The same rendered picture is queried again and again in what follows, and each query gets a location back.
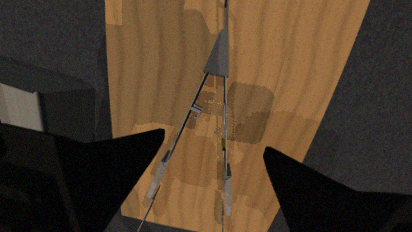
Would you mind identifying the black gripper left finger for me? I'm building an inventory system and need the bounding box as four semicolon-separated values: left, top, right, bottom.
0;123;165;232

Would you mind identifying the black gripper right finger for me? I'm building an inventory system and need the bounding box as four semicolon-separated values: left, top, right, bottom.
263;147;412;232

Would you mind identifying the wooden board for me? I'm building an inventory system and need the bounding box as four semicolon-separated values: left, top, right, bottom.
105;0;370;232

